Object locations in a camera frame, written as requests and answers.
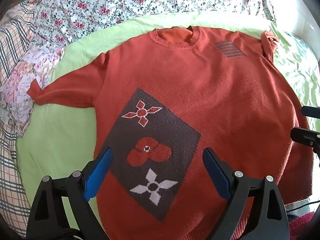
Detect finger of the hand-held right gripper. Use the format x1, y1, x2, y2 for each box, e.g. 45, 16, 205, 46
290, 127, 320, 152
301, 106, 320, 118

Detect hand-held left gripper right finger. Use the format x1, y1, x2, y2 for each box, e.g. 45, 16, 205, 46
202, 147, 291, 240

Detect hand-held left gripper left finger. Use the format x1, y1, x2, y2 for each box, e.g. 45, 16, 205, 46
26, 147, 113, 240

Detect orange knit sweater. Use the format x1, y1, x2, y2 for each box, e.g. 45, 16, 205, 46
26, 26, 313, 240

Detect light green bed sheet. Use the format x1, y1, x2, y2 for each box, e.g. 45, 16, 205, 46
16, 11, 320, 230

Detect plaid blanket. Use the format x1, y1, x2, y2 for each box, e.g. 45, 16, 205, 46
0, 0, 36, 238

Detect dark red cloth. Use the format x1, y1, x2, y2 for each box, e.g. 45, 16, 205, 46
287, 211, 316, 240

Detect pastel floral pillow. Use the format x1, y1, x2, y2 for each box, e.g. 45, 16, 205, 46
0, 44, 66, 138

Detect floral quilt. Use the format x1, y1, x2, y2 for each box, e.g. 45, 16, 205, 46
27, 0, 277, 51

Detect black cable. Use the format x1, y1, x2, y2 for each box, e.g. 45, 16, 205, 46
285, 200, 320, 212

